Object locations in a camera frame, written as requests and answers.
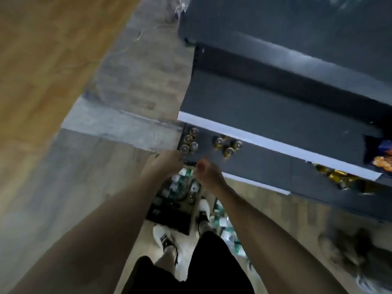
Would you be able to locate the person's right hand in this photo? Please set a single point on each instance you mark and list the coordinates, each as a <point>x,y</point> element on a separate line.
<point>211,176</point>

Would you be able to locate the person's left hand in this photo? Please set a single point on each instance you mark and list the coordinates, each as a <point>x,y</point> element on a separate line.
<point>170,163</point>

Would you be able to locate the water bottles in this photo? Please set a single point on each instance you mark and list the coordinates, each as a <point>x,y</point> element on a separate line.
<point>180,186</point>
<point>228,229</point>

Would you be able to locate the brown cardboard box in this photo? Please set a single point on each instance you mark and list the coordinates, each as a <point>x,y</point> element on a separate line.
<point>177,223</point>

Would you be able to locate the dark grey metal shelf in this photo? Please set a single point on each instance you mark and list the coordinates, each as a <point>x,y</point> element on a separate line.
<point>275,104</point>

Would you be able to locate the person's right forearm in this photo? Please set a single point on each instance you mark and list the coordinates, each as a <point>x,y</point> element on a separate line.
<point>275,241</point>

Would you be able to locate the person's left forearm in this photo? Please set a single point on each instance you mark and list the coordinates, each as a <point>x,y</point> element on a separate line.
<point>101,235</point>

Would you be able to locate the person's white right shoe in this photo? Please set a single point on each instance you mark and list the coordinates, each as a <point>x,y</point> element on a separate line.
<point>203,211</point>

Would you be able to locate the person's white shoe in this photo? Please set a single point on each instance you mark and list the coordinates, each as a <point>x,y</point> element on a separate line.
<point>162,235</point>
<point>203,211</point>

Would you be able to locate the person's white left shoe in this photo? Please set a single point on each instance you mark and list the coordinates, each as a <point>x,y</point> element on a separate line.
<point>162,235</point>

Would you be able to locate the person's black shorts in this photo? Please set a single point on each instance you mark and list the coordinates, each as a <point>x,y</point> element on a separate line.
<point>214,266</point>

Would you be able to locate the person's left leg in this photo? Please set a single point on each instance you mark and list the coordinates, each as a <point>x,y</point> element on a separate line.
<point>167,261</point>

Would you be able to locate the group of small gold cans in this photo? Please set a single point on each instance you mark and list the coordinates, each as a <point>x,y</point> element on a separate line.
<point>228,150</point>

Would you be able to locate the scattered gold drink cans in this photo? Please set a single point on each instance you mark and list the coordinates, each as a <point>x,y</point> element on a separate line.
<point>340,177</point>

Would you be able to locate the beige floor shoe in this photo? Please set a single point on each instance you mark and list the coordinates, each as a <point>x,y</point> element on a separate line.
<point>340,246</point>

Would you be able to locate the white power strip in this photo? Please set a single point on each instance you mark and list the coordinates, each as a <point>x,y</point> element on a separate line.
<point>180,6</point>

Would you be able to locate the pile of blue orange snack packets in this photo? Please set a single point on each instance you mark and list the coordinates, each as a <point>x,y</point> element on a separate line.
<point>381,153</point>

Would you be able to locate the white black floor shoe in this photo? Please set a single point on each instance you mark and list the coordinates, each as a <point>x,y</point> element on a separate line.
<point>376,283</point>

